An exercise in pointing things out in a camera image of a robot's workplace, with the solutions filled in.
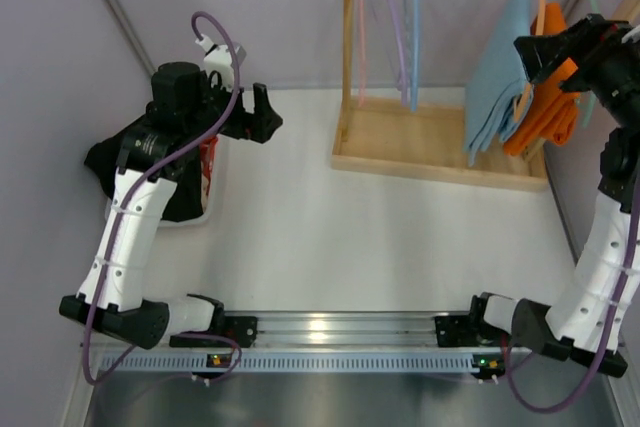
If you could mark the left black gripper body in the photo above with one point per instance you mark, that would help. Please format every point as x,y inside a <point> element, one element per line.
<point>248,114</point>

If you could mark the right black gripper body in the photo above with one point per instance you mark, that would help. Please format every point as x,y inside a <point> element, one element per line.
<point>576,54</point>

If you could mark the light blue trousers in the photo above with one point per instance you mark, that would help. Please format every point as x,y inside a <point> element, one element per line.
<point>497,83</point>

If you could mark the orange hanger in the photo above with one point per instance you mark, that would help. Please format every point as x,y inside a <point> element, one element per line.
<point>522,102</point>

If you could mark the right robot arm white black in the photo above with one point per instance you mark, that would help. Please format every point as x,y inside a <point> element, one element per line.
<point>583,324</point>

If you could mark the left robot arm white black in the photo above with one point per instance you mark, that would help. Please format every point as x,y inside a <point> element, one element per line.
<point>151,171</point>

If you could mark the blue hanger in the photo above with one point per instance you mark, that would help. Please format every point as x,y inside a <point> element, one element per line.
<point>412,25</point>

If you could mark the pink hanger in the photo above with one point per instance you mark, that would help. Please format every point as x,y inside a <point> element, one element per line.
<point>362,54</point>

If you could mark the purple hanger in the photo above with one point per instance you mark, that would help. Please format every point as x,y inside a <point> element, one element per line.
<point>402,76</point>

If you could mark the red white garment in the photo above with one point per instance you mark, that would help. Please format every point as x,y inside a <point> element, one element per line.
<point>207,157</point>

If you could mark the orange garment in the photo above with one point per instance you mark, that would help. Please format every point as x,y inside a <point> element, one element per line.
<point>552,114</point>

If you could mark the black garment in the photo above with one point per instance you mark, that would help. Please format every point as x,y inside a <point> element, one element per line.
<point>140,145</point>

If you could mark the white plastic basket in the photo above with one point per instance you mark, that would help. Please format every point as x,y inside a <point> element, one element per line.
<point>133,175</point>

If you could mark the wooden clothes rack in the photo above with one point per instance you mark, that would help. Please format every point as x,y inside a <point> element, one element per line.
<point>376,135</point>

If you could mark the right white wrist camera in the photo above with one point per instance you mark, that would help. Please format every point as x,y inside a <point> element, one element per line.
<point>632,36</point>

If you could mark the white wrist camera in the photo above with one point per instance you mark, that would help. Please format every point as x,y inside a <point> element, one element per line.
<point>632,36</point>
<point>217,59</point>

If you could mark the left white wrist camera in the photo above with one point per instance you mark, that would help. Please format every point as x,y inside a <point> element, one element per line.
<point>217,59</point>

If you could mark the aluminium mounting rail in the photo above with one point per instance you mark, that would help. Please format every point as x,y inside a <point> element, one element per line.
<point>270,329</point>

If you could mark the grey slotted cable duct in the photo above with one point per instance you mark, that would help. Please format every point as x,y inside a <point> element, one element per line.
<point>308,362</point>

